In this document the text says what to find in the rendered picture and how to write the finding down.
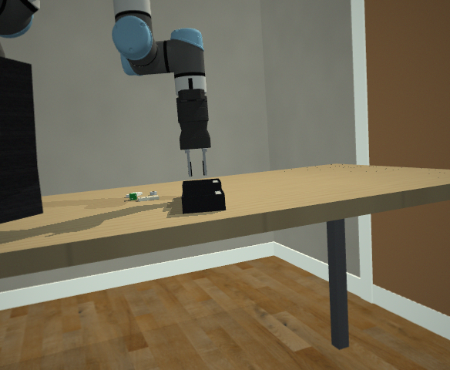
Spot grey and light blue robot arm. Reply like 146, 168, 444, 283
0, 0, 205, 78

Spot black storage bins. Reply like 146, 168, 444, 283
182, 178, 226, 214

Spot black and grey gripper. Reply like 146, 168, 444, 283
175, 76, 211, 177

